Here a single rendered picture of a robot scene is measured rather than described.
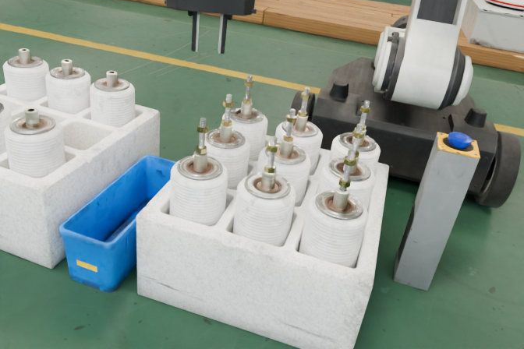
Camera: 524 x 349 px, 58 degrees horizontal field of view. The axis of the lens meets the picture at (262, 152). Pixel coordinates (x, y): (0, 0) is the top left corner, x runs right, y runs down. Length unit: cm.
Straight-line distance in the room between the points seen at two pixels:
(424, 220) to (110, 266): 58
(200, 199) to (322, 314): 27
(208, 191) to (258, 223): 10
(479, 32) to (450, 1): 162
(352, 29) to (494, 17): 71
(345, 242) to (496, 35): 219
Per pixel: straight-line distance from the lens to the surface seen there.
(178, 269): 83
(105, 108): 108
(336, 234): 73
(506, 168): 129
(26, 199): 92
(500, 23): 280
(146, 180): 111
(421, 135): 124
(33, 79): 122
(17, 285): 98
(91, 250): 88
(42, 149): 92
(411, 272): 102
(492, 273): 117
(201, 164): 78
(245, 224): 77
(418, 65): 107
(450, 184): 91
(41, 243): 97
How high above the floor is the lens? 67
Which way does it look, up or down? 29 degrees down
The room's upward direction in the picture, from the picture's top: 8 degrees clockwise
